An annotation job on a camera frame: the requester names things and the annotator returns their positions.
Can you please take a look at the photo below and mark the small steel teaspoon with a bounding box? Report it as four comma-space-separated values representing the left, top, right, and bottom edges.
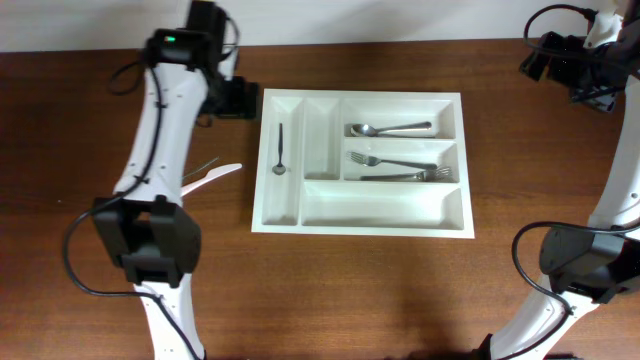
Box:
272, 123, 287, 176
182, 157, 219, 180

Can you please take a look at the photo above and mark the steel fork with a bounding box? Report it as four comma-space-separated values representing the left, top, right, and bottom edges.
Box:
346, 151, 438, 170
360, 166, 453, 182

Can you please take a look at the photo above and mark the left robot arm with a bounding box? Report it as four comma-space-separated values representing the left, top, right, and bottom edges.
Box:
88, 1, 259, 359

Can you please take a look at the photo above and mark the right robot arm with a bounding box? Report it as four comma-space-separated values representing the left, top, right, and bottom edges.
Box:
471, 1, 639, 360

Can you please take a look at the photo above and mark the pink plastic knife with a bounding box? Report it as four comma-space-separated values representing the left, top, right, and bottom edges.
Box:
181, 163, 243, 197

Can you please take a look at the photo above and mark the white plastic cutlery tray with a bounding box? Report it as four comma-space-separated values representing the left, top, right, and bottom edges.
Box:
252, 89, 474, 238

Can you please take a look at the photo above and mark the right black cable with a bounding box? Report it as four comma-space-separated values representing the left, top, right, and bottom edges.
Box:
510, 3, 640, 360

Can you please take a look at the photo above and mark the black cable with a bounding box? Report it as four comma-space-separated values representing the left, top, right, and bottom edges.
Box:
61, 14, 241, 360
510, 3, 640, 360

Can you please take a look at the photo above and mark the left black cable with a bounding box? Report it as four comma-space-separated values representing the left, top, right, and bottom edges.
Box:
61, 14, 241, 360

